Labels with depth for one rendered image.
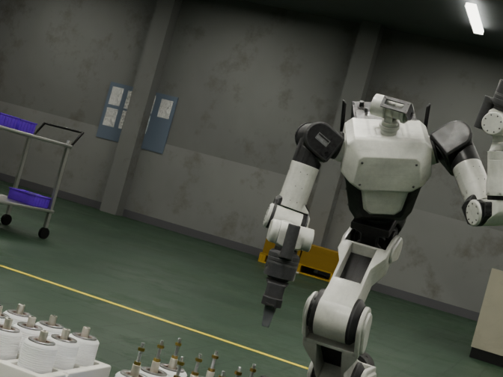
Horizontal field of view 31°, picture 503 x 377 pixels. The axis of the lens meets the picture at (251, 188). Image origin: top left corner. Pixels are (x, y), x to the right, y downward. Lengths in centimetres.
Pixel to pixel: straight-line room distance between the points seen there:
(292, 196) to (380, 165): 28
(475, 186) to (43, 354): 132
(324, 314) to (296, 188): 39
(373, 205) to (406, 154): 20
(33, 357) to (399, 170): 119
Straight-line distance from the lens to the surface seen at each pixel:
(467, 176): 275
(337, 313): 272
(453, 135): 280
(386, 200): 282
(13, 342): 259
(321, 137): 274
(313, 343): 283
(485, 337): 785
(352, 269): 289
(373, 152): 272
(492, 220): 266
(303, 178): 275
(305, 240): 248
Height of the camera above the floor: 77
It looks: 1 degrees up
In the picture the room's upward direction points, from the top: 15 degrees clockwise
